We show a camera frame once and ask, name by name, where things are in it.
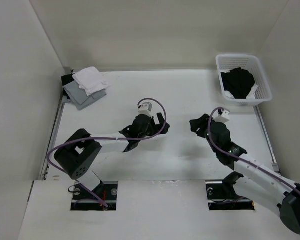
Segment black tank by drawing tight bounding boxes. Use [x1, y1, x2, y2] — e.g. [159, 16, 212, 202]
[221, 67, 256, 99]
[61, 74, 74, 99]

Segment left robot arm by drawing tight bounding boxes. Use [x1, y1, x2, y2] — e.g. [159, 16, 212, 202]
[54, 113, 170, 200]

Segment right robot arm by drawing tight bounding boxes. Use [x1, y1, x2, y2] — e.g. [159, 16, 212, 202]
[189, 114, 300, 235]

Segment white tank top in basket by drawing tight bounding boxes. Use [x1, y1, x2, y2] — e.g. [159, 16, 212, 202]
[225, 84, 259, 100]

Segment folded grey tank top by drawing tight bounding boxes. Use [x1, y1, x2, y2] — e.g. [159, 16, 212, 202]
[63, 81, 107, 111]

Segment folded white tank top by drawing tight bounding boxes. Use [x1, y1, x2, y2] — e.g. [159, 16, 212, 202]
[72, 66, 110, 96]

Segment folded black tank top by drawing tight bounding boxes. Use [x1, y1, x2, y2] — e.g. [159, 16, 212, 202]
[61, 74, 74, 99]

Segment white plastic laundry basket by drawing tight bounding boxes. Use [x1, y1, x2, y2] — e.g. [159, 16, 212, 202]
[215, 53, 273, 106]

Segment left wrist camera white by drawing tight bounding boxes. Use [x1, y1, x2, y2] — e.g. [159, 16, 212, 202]
[138, 102, 153, 118]

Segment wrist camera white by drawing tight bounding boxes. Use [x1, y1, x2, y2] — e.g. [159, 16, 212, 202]
[138, 102, 153, 118]
[214, 108, 230, 124]

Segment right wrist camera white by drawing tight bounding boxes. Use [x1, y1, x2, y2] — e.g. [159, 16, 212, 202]
[214, 108, 230, 124]

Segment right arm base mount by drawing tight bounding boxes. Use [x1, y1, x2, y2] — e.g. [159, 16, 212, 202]
[205, 180, 255, 211]

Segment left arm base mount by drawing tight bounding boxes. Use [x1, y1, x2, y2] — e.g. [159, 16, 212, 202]
[68, 182, 119, 212]

